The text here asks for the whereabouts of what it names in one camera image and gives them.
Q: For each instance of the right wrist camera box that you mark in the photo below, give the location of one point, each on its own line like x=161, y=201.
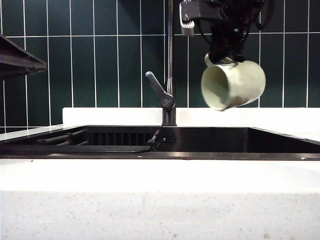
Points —
x=188, y=15

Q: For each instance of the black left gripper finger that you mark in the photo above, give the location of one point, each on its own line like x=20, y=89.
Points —
x=15, y=60

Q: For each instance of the pale green ceramic mug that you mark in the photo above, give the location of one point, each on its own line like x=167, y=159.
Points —
x=240, y=82

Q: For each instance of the black flat sink board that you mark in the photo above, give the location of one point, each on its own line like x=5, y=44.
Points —
x=75, y=149

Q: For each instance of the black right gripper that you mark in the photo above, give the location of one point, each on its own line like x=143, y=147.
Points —
x=230, y=11

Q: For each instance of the black slatted sink caddy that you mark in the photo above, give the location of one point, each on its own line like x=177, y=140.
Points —
x=117, y=138

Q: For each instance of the black roll-up drying rack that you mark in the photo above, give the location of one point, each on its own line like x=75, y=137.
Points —
x=62, y=138

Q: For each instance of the dark metal faucet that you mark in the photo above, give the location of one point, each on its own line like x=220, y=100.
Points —
x=170, y=37

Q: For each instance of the black kitchen sink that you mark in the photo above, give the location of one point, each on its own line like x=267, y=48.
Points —
x=225, y=142

